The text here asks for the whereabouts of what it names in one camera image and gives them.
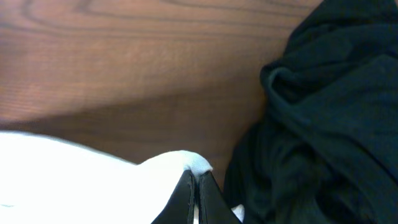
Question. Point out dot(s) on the white printed t-shirt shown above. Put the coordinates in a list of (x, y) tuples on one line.
[(51, 180)]

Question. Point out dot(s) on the black garment right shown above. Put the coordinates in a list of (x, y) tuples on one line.
[(325, 149)]

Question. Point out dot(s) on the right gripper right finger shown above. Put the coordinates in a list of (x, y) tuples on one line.
[(212, 208)]

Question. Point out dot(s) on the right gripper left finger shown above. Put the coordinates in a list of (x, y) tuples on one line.
[(180, 207)]

